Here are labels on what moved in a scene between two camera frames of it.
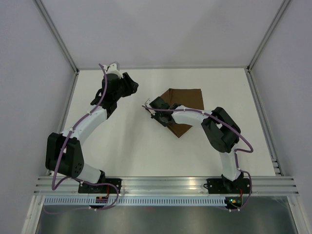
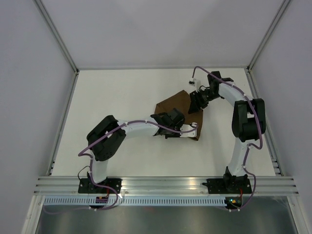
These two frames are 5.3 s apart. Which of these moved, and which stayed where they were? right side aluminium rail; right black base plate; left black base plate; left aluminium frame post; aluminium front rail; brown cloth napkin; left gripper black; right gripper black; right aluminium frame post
Moved: left gripper black; right gripper black; brown cloth napkin
Stayed: right side aluminium rail; left aluminium frame post; right black base plate; right aluminium frame post; aluminium front rail; left black base plate
